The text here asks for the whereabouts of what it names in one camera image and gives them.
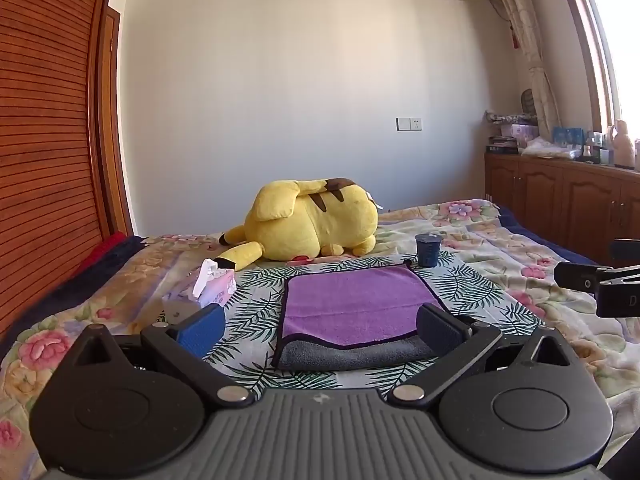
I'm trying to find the leaf print sheet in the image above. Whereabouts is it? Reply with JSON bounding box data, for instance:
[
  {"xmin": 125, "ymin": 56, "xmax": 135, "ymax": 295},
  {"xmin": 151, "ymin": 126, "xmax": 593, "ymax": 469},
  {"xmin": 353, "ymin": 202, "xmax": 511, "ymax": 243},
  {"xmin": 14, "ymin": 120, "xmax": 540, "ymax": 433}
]
[{"xmin": 155, "ymin": 255, "xmax": 546, "ymax": 397}]

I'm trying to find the window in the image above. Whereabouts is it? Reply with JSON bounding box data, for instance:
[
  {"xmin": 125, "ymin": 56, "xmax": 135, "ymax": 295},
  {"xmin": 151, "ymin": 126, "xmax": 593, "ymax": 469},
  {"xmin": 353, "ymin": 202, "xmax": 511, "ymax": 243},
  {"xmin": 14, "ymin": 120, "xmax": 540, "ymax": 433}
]
[{"xmin": 562, "ymin": 0, "xmax": 640, "ymax": 142}]

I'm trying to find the dark blue cloth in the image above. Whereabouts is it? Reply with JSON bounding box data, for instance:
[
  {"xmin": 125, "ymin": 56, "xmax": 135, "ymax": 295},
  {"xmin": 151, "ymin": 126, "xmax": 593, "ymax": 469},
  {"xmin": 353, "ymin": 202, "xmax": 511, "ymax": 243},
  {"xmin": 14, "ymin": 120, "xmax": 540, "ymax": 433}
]
[{"xmin": 0, "ymin": 235, "xmax": 147, "ymax": 357}]

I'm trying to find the wooden cabinet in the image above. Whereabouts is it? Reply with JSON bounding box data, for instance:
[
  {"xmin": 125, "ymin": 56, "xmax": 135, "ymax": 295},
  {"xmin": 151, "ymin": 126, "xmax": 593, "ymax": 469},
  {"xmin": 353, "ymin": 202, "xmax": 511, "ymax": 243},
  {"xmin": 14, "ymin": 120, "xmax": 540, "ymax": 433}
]
[{"xmin": 484, "ymin": 152, "xmax": 640, "ymax": 267}]

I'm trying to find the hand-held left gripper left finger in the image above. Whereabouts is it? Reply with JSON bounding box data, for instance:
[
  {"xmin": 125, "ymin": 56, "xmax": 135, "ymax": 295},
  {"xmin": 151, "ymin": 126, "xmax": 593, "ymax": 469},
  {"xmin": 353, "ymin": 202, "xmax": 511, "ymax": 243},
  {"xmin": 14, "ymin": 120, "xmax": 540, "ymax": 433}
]
[{"xmin": 62, "ymin": 305, "xmax": 257, "ymax": 407}]

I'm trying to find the stack of books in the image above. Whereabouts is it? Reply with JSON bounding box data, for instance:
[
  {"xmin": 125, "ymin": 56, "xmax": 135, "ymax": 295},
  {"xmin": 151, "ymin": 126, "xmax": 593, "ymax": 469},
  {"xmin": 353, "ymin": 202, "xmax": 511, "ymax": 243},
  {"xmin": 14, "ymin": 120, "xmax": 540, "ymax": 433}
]
[{"xmin": 486, "ymin": 135, "xmax": 522, "ymax": 155}]

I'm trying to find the dark blue mattress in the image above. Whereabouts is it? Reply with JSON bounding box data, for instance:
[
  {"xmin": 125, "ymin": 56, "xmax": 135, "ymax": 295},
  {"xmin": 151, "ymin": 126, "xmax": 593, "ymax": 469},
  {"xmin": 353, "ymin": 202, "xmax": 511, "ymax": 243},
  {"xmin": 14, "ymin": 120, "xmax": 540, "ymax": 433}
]
[{"xmin": 499, "ymin": 204, "xmax": 598, "ymax": 266}]

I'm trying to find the wooden slatted wardrobe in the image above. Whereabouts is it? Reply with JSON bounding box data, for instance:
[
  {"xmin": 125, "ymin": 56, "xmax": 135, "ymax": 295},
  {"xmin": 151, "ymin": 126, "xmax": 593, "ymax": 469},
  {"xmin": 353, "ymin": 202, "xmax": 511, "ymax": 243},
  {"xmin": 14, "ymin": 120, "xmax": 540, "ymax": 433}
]
[{"xmin": 0, "ymin": 0, "xmax": 135, "ymax": 343}]

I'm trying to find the red cloth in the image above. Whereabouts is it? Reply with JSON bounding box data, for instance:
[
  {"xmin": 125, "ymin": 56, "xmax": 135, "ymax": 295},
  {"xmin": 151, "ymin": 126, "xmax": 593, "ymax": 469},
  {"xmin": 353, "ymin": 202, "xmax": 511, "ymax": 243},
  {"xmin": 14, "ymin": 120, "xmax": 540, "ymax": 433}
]
[{"xmin": 75, "ymin": 231, "xmax": 129, "ymax": 277}]

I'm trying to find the beige bottle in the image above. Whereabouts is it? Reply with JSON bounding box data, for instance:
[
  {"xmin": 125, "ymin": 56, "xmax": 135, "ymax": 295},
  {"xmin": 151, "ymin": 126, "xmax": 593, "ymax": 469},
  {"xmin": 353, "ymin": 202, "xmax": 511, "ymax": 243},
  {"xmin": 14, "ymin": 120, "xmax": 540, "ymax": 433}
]
[{"xmin": 612, "ymin": 119, "xmax": 637, "ymax": 169}]

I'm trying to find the grey towel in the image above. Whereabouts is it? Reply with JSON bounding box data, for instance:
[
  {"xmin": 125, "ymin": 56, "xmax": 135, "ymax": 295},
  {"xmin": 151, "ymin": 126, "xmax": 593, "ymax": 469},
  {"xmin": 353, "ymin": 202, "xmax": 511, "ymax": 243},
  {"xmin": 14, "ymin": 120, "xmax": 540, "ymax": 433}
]
[{"xmin": 271, "ymin": 332, "xmax": 437, "ymax": 372}]

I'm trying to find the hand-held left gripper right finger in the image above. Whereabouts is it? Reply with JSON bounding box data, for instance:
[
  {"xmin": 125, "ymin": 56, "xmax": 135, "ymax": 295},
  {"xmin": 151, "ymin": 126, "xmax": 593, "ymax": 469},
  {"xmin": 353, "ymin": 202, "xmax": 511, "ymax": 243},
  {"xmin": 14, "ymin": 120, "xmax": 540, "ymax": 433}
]
[{"xmin": 387, "ymin": 304, "xmax": 577, "ymax": 407}]

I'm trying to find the dark blue cup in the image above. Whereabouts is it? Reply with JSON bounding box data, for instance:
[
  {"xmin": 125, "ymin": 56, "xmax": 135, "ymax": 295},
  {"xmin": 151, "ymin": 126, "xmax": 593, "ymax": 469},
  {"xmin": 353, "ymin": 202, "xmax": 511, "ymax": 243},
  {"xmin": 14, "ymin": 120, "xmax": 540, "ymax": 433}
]
[{"xmin": 415, "ymin": 233, "xmax": 442, "ymax": 268}]

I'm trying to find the yellow plush toy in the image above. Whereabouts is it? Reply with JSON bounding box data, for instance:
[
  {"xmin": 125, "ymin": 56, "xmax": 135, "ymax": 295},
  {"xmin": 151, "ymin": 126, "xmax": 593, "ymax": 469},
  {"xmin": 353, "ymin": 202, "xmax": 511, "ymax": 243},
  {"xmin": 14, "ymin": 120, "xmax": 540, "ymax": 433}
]
[{"xmin": 218, "ymin": 178, "xmax": 379, "ymax": 272}]

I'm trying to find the pink box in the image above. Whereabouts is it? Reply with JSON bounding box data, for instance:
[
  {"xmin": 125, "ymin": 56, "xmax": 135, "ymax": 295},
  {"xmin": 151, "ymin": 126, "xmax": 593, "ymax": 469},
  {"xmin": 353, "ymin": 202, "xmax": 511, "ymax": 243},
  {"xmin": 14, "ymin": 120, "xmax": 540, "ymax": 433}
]
[{"xmin": 500, "ymin": 124, "xmax": 540, "ymax": 142}]

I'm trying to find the pink tissue pack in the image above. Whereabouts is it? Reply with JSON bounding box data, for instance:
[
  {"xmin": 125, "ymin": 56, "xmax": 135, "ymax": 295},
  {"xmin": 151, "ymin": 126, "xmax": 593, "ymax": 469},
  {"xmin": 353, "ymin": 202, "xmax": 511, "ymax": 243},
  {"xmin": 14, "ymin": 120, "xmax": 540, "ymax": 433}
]
[{"xmin": 162, "ymin": 258, "xmax": 237, "ymax": 311}]

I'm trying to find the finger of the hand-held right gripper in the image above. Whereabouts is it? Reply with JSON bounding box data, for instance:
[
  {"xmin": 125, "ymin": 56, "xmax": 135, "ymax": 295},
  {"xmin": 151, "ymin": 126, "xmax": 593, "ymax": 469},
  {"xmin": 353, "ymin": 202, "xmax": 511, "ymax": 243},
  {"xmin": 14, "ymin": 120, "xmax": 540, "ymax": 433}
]
[{"xmin": 553, "ymin": 261, "xmax": 614, "ymax": 294}]

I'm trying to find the blue box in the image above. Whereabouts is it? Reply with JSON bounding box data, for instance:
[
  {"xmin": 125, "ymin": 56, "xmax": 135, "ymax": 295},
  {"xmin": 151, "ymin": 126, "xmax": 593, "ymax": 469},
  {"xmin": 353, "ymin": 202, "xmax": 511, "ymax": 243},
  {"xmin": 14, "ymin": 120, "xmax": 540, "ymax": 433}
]
[{"xmin": 552, "ymin": 126, "xmax": 586, "ymax": 149}]

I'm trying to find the white plastic bag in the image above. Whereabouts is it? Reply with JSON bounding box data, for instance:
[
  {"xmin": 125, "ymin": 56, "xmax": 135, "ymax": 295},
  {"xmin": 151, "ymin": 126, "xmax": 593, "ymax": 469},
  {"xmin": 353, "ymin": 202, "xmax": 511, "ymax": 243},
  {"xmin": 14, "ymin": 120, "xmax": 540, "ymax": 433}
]
[{"xmin": 520, "ymin": 137, "xmax": 577, "ymax": 159}]

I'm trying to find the beige patterned curtain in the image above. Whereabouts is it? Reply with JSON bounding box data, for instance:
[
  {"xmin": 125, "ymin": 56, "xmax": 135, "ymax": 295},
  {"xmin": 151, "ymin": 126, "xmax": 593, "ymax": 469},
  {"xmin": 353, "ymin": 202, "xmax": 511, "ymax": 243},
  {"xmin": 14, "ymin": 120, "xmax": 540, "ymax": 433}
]
[{"xmin": 486, "ymin": 0, "xmax": 562, "ymax": 134}]

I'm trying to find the purple towel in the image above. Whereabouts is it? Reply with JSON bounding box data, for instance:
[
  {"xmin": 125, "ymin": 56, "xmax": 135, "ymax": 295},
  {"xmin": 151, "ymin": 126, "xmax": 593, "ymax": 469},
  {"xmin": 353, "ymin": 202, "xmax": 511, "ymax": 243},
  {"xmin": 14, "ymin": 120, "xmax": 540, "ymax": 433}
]
[{"xmin": 281, "ymin": 260, "xmax": 446, "ymax": 348}]

